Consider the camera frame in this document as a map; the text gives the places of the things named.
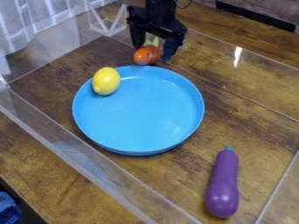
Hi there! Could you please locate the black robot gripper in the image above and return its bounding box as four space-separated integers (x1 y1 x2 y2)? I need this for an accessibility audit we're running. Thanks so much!
127 0 187 62

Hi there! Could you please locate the orange toy carrot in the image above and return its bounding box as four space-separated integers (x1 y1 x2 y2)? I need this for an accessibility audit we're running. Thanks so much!
134 37 163 66

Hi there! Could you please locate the yellow toy lemon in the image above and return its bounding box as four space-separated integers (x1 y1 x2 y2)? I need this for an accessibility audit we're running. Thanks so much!
92 67 120 95

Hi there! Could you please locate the blue round plate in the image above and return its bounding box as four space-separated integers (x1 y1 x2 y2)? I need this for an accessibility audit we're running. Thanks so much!
72 66 204 156

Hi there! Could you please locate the white patterned curtain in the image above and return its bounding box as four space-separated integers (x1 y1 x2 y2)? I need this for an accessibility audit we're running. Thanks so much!
0 0 103 57

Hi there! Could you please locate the purple toy eggplant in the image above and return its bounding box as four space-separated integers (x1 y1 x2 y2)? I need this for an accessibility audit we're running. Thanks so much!
206 146 239 219

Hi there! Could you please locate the blue plastic object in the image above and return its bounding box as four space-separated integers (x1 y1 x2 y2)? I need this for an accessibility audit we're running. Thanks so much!
0 192 23 224

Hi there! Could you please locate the clear acrylic tray enclosure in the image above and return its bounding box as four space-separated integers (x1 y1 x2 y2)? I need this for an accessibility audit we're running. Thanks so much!
0 0 299 224

